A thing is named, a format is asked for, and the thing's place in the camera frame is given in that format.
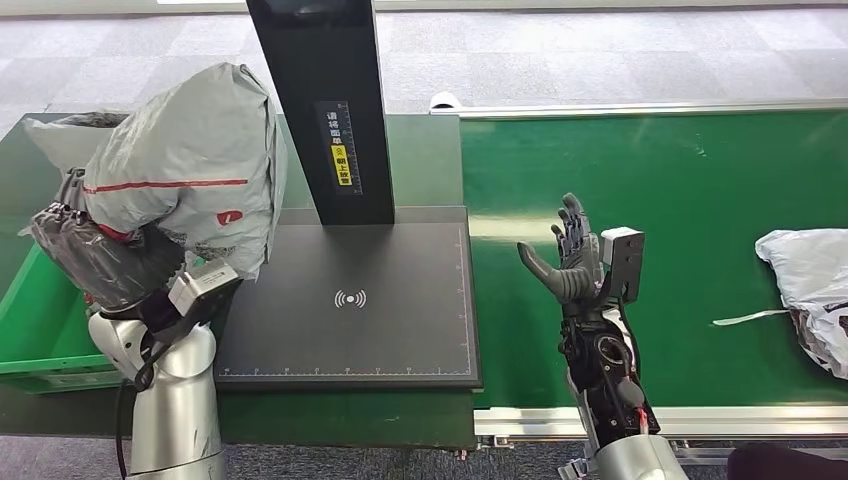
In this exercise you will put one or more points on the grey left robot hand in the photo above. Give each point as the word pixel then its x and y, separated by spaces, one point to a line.
pixel 112 265

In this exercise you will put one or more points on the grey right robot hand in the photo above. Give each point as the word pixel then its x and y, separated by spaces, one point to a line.
pixel 576 278

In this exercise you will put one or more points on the grey package with red print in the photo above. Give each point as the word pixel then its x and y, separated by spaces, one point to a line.
pixel 808 278
pixel 192 139

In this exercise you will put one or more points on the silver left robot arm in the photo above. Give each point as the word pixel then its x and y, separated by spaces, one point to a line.
pixel 175 411

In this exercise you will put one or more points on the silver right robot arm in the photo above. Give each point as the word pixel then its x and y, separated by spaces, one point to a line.
pixel 609 384

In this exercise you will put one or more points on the green conveyor belt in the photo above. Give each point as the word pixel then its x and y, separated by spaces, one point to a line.
pixel 696 199

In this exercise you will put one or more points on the white conveyor end cap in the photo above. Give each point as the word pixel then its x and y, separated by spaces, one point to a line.
pixel 445 100

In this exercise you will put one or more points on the green plastic crate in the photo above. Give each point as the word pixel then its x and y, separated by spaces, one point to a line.
pixel 40 331

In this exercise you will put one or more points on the white paper strip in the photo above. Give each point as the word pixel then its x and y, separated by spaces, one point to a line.
pixel 748 318

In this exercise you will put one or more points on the dark green table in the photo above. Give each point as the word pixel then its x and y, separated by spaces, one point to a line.
pixel 424 152

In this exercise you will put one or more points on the black yellow column label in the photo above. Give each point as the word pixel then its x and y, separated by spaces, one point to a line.
pixel 339 149

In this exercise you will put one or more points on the black rounded object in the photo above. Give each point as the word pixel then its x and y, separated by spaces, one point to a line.
pixel 788 464

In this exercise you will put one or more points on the black scanner column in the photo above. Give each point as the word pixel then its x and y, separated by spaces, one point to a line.
pixel 324 66

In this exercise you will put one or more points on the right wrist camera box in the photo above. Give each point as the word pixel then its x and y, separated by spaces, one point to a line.
pixel 623 262

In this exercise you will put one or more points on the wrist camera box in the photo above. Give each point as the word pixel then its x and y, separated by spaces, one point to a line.
pixel 202 285
pixel 623 262

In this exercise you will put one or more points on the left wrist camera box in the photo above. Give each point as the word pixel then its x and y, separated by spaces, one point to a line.
pixel 202 285

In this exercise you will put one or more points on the black scanner base plate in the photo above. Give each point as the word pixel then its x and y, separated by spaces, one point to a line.
pixel 397 318

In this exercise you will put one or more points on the aluminium conveyor side rail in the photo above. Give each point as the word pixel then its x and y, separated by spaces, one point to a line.
pixel 649 108
pixel 729 420

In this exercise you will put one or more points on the metal conveyor frame bracket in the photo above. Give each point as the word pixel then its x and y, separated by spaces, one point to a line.
pixel 575 469

